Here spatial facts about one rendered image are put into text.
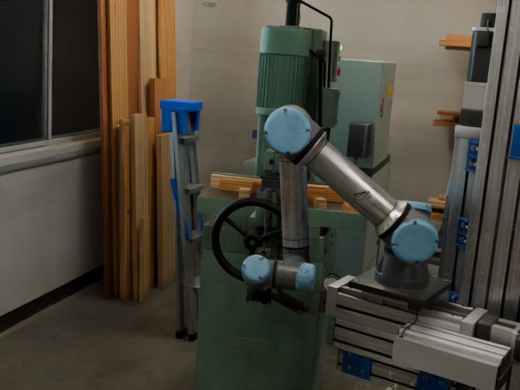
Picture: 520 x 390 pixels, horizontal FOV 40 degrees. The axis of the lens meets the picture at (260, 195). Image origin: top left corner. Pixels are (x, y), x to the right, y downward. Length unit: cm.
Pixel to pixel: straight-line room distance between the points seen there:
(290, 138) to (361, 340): 65
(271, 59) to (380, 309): 98
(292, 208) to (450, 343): 54
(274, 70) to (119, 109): 162
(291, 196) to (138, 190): 208
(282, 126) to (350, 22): 314
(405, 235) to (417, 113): 304
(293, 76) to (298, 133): 78
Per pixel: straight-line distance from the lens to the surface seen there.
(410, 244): 181
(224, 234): 254
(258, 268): 185
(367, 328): 205
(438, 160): 481
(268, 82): 252
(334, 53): 284
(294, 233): 196
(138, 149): 391
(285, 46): 250
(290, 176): 193
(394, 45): 480
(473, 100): 213
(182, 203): 341
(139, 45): 422
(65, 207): 393
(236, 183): 265
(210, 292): 261
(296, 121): 175
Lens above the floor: 143
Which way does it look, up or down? 12 degrees down
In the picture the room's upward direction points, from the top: 4 degrees clockwise
